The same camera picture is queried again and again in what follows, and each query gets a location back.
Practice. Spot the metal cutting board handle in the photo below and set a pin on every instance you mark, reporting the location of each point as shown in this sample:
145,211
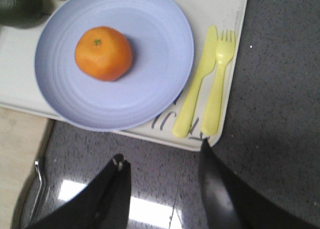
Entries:
34,192

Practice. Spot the cream rectangular tray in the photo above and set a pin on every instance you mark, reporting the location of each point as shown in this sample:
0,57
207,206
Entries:
19,90

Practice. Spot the orange fruit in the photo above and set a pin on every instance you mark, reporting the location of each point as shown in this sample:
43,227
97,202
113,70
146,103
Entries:
103,53

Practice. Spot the yellow plastic fork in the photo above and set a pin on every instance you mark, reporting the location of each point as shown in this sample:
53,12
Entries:
224,52

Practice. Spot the dark green lime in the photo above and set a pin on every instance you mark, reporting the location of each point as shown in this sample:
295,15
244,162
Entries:
24,14

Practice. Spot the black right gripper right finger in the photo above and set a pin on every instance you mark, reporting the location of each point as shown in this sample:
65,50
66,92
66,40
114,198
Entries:
230,203

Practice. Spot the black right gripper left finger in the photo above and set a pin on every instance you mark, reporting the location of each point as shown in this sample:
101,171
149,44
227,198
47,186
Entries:
103,204

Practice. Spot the light blue plastic plate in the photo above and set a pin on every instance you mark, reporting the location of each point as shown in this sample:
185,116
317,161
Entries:
162,44

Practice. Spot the yellow plastic knife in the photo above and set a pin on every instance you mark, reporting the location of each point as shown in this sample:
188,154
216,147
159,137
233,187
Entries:
205,66

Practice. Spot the wooden cutting board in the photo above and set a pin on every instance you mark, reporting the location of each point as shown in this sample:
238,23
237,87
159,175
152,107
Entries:
23,138

